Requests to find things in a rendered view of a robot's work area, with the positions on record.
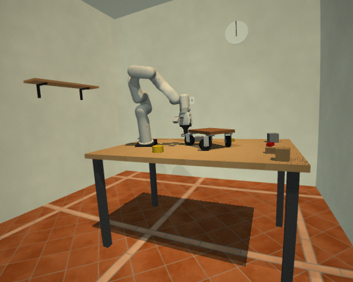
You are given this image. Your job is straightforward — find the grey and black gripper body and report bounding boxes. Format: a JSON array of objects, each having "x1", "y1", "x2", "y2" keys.
[{"x1": 179, "y1": 112, "x2": 192, "y2": 125}]

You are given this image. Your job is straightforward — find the wooden dolly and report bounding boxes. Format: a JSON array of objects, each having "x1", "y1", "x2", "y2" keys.
[{"x1": 181, "y1": 128, "x2": 235, "y2": 151}]

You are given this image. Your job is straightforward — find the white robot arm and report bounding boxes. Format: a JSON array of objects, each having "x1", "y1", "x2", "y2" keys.
[{"x1": 128, "y1": 65, "x2": 191, "y2": 145}]

